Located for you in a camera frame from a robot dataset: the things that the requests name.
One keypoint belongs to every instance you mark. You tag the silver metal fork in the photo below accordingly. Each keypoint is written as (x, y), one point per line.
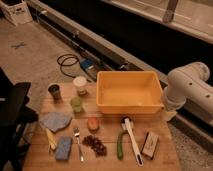
(77, 136)

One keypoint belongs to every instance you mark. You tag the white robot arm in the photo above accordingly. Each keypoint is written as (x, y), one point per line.
(187, 82)

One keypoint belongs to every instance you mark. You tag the white paper cup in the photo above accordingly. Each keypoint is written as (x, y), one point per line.
(80, 83)

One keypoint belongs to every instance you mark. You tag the green plastic cup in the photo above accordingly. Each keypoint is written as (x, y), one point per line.
(76, 104)

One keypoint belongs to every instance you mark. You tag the dark metal cup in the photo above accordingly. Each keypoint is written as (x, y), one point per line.
(54, 90)

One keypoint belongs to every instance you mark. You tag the yellow plastic bin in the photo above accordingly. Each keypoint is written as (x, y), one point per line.
(128, 92)

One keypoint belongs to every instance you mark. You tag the blue box on floor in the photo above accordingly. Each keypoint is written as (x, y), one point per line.
(86, 64)

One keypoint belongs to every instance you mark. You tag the orange round fruit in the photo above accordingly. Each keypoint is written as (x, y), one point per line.
(93, 124)

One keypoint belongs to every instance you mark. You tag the green cucumber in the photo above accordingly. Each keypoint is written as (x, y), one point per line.
(119, 145)

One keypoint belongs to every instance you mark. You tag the blue grey cloth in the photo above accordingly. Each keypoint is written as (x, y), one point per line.
(55, 121)

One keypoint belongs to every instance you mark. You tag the dark grape bunch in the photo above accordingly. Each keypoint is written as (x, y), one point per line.
(96, 145)

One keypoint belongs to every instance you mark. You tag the yellow banana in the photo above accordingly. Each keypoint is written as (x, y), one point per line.
(51, 139)

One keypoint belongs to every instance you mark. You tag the blue sponge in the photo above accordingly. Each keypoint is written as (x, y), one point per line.
(63, 148)

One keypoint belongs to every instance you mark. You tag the black chair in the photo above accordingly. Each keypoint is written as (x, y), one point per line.
(14, 116)

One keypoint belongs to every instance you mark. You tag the white cardboard box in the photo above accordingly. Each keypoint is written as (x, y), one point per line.
(17, 14)

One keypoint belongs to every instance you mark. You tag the white handled brush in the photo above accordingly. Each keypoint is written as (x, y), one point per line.
(127, 125)

